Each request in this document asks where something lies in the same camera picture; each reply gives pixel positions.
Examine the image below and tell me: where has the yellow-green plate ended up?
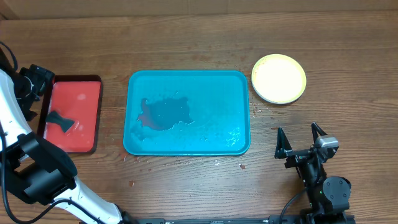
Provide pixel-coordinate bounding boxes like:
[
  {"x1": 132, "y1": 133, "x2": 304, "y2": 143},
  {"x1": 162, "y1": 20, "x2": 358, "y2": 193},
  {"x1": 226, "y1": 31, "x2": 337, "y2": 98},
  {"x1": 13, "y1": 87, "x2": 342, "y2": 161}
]
[{"x1": 251, "y1": 54, "x2": 307, "y2": 105}]

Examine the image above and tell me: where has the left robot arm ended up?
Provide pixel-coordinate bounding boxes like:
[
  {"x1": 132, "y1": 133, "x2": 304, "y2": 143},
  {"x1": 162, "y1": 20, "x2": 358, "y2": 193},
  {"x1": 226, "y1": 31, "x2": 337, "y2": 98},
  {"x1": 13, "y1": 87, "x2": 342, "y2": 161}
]
[{"x1": 1, "y1": 53, "x2": 136, "y2": 223}]

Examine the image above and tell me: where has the red water basin tray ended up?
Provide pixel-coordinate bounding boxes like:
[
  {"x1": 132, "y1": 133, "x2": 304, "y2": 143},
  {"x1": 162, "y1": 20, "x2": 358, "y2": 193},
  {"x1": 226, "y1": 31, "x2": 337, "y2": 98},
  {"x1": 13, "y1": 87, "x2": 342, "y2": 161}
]
[{"x1": 37, "y1": 75, "x2": 103, "y2": 154}]

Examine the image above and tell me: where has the pink green sponge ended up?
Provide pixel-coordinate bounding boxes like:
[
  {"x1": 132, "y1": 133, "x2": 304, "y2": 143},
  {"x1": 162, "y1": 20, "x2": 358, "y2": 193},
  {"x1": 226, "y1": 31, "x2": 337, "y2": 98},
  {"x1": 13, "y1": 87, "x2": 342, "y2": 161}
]
[{"x1": 46, "y1": 111, "x2": 75, "y2": 133}]

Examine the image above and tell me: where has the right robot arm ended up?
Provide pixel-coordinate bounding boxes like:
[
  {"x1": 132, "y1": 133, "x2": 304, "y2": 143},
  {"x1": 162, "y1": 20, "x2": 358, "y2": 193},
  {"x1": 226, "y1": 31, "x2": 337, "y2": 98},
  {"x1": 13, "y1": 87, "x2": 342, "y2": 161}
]
[{"x1": 274, "y1": 123, "x2": 355, "y2": 223}]

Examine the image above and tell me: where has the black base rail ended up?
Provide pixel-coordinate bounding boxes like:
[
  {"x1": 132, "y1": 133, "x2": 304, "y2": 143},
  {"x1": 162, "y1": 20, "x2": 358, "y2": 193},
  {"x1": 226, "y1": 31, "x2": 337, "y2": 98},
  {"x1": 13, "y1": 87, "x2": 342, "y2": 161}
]
[{"x1": 79, "y1": 214, "x2": 357, "y2": 224}]

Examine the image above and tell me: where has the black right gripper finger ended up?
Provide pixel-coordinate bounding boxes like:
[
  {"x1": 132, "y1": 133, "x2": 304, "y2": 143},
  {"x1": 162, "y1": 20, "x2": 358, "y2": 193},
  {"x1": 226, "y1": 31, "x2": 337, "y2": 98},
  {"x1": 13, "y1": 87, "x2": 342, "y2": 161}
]
[
  {"x1": 311, "y1": 122, "x2": 327, "y2": 140},
  {"x1": 274, "y1": 127, "x2": 293, "y2": 159}
]

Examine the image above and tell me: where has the blue plastic tray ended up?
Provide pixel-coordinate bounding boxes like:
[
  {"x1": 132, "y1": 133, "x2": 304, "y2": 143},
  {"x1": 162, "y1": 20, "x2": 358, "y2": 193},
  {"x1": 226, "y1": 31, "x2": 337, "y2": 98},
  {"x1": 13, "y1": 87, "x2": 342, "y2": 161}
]
[{"x1": 123, "y1": 70, "x2": 251, "y2": 156}]

